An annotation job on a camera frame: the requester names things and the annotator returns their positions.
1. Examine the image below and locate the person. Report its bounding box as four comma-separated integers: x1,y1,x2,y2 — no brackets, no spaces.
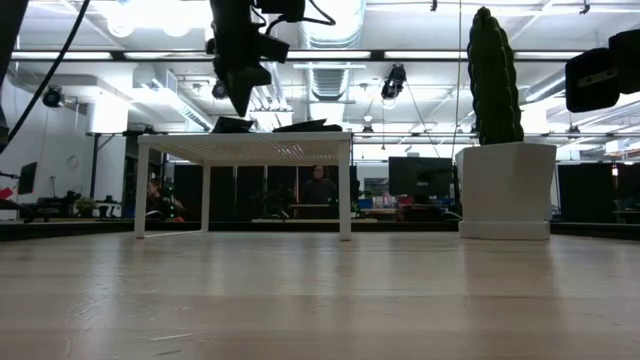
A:
147,179,185,222
299,164,341,220

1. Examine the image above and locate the small black computer monitor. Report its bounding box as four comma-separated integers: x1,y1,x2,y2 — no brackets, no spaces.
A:
18,161,39,195

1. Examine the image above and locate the black beam with light strips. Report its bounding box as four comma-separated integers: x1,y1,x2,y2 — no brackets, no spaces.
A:
0,48,640,63

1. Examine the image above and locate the white perforated shelf riser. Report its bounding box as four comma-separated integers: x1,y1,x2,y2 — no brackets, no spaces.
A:
133,131,354,242

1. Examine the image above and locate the large black computer monitor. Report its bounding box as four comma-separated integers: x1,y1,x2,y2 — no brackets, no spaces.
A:
388,156,454,197

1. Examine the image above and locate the black aluminium table frame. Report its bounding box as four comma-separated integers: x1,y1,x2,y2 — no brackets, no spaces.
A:
0,218,640,242

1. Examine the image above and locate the black small square plate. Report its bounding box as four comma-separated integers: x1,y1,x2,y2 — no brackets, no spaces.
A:
212,116,256,134

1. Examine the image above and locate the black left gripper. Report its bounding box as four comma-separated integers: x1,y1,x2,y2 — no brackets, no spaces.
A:
207,0,291,116

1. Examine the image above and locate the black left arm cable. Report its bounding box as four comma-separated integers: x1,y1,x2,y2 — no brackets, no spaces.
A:
7,0,92,146

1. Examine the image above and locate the black partition panel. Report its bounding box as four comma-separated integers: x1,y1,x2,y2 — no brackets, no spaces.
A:
557,162,640,222

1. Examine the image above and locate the green cactus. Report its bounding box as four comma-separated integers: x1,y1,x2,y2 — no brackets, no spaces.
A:
466,5,525,146

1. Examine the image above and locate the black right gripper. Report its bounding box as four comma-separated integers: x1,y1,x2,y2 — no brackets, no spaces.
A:
565,28,640,114

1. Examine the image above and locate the black teardrop plate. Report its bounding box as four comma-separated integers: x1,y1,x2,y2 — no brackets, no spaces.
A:
272,119,326,134

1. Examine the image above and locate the white hexagonal plant pot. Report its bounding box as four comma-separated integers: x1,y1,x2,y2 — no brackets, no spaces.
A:
454,142,559,242

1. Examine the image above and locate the small potted plant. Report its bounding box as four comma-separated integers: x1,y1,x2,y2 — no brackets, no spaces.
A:
73,196,99,217

